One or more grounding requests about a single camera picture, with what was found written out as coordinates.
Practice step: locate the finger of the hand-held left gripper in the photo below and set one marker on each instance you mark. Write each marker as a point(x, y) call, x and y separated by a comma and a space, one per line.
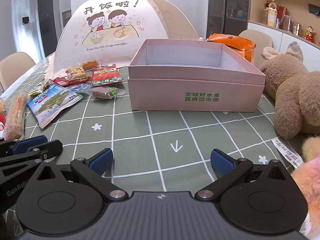
point(53, 148)
point(30, 144)

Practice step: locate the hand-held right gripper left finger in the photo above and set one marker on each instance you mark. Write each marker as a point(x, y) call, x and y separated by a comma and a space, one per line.
point(102, 160)

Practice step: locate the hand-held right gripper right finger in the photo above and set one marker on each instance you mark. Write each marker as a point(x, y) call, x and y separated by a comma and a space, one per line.
point(221, 162)

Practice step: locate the long corn stick packet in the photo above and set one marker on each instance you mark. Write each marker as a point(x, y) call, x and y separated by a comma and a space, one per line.
point(16, 115)

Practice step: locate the red sausage packet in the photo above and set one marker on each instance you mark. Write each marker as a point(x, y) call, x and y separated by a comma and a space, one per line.
point(1, 122)

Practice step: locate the blue seaweed snack packet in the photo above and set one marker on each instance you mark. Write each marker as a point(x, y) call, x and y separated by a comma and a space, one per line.
point(50, 102)

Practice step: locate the small yellow green packet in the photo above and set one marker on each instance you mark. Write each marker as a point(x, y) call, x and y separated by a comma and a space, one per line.
point(37, 88)

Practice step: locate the small blue snack packet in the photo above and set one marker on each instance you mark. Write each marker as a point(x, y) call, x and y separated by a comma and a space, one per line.
point(80, 87)

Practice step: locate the clear brown bar packet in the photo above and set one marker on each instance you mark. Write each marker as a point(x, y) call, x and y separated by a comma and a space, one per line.
point(100, 93)

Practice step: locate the small red snack packet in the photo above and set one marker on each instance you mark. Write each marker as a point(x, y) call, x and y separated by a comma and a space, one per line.
point(60, 81)

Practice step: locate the clear brown pastry packet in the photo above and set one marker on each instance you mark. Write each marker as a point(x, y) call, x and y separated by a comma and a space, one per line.
point(76, 73)

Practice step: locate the red spicy snack packet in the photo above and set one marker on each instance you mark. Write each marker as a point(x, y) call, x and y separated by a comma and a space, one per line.
point(105, 76)

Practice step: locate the pink cardboard box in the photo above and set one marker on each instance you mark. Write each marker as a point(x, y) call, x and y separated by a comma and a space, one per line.
point(160, 92)

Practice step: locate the clear orange cake packet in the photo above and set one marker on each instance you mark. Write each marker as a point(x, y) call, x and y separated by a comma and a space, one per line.
point(89, 64)

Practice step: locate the green checkered tablecloth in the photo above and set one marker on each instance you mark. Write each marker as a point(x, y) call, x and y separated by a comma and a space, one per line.
point(150, 135)

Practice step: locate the white care label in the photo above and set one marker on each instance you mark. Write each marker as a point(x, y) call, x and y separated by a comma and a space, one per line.
point(287, 152)

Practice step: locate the beige dining chair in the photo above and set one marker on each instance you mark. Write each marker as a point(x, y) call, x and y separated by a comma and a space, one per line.
point(15, 65)
point(260, 38)

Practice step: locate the pink plush toy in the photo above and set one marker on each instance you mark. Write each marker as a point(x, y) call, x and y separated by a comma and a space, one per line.
point(310, 180)

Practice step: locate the brown plush bear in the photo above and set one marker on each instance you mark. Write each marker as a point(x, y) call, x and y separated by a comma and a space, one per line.
point(295, 92)

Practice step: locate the orange plastic bag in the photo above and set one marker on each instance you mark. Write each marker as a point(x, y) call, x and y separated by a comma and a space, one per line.
point(232, 42)

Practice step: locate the dark door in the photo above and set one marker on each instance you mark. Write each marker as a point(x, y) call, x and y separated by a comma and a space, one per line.
point(48, 17)

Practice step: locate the white sideboard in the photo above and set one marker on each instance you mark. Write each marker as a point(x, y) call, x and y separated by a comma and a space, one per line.
point(280, 37)

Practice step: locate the white cartoon paper bag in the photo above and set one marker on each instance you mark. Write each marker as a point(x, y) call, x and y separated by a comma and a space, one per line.
point(112, 17)

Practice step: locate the metal cup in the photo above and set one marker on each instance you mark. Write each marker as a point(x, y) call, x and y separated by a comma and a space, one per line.
point(296, 28)

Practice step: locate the white yellow bottle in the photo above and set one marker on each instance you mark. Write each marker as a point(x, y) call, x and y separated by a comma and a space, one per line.
point(272, 17)

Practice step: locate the glass jar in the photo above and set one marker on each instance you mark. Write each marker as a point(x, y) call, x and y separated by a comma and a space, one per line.
point(287, 22)

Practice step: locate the red gold figurine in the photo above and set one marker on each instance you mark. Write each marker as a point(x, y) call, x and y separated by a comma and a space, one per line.
point(309, 33)

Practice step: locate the glass door cabinet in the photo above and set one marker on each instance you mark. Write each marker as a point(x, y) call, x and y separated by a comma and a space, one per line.
point(227, 5)

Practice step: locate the red bag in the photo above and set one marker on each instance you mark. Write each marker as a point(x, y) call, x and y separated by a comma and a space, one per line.
point(282, 15)

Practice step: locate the wall switch panel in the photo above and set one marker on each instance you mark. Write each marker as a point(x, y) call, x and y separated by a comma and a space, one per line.
point(25, 20)

